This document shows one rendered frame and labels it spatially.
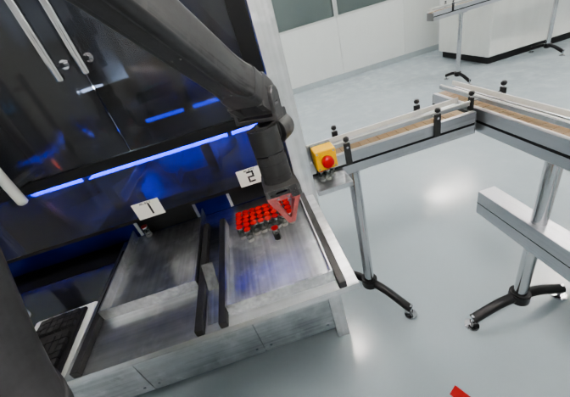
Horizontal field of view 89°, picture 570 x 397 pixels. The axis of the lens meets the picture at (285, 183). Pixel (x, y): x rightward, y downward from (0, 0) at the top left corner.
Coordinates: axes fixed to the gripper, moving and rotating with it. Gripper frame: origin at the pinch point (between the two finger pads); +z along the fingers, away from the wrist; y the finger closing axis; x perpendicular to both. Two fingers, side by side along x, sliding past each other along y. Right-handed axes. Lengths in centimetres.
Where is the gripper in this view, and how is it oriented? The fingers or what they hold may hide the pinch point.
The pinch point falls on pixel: (291, 218)
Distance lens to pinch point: 60.4
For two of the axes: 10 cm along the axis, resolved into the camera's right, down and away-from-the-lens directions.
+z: 2.9, 8.8, 3.7
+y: -1.5, -3.4, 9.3
